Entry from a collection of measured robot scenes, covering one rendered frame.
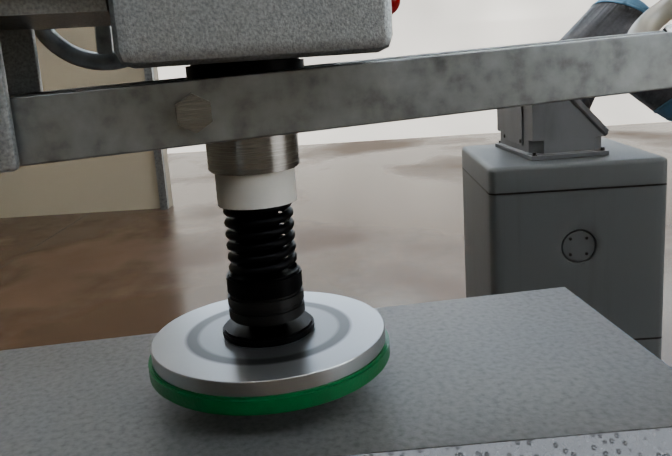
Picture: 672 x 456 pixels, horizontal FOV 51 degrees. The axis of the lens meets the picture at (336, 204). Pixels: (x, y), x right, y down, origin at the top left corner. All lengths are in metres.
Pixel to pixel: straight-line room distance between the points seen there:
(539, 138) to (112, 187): 4.64
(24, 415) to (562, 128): 1.33
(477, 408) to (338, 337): 0.13
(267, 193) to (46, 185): 5.58
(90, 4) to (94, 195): 5.51
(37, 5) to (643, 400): 0.56
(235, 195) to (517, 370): 0.31
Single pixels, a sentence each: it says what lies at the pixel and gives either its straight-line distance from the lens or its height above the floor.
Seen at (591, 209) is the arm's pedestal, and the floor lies 0.74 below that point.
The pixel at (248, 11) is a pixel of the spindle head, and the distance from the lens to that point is 0.51.
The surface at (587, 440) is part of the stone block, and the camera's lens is 0.61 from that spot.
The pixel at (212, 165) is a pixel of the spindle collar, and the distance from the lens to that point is 0.60.
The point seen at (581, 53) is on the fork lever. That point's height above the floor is 1.11.
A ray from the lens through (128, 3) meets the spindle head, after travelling 0.50.
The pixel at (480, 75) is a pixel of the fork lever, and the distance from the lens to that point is 0.61.
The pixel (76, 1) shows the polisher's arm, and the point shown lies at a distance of 0.53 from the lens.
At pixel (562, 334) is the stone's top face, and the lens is 0.78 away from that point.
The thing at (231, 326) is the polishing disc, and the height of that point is 0.88.
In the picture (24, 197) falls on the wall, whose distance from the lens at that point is 6.23.
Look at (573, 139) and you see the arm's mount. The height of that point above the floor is 0.89.
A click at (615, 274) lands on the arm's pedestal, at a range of 1.74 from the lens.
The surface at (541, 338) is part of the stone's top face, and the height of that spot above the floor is 0.82.
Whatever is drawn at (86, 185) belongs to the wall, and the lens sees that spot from 6.02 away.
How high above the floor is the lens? 1.12
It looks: 12 degrees down
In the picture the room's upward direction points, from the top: 4 degrees counter-clockwise
